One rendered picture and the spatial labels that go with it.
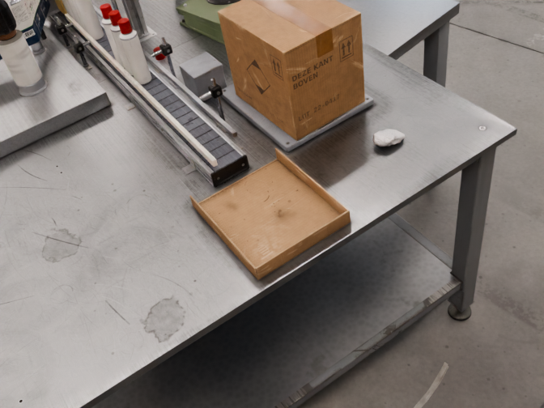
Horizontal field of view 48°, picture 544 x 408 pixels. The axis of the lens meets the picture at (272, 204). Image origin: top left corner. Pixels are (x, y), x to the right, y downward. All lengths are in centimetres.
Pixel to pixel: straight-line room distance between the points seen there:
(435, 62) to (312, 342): 106
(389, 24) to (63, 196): 115
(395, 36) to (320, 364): 105
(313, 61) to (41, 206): 80
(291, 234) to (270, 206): 11
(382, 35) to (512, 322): 107
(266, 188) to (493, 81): 197
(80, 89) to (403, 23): 105
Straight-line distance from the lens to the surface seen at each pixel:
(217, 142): 164
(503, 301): 235
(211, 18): 215
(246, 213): 149
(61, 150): 189
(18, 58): 202
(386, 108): 175
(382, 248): 218
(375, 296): 205
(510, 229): 257
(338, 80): 164
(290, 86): 153
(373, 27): 211
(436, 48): 226
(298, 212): 147
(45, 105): 201
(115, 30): 192
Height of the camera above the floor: 189
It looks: 45 degrees down
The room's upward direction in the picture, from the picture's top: 12 degrees counter-clockwise
